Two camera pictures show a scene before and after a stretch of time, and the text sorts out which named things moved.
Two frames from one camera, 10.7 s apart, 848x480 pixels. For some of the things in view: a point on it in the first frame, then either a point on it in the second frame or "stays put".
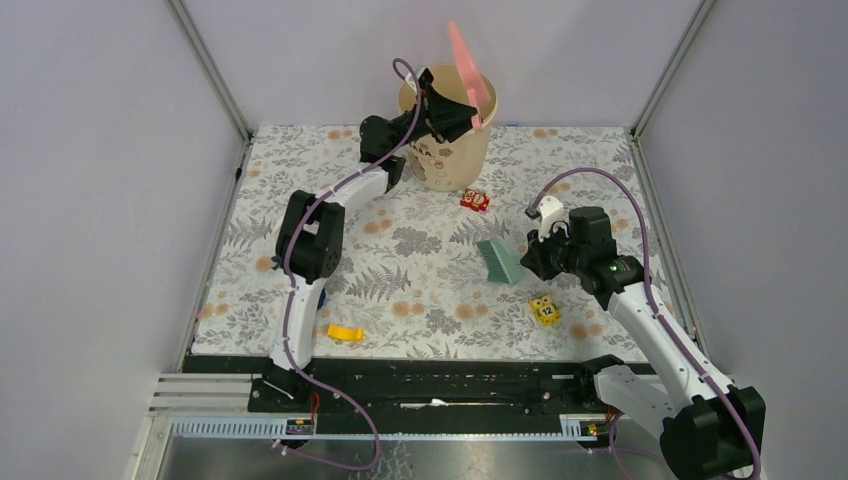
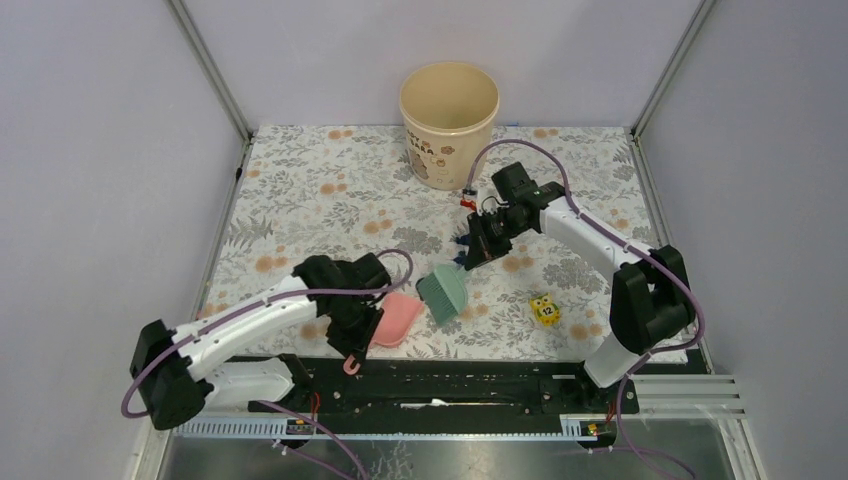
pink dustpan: (475, 86) -> (400, 314)
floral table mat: (428, 273) stays put
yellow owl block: (545, 310) stays put
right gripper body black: (556, 254) -> (494, 231)
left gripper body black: (423, 116) -> (353, 329)
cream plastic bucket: (459, 164) stays put
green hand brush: (500, 264) -> (444, 293)
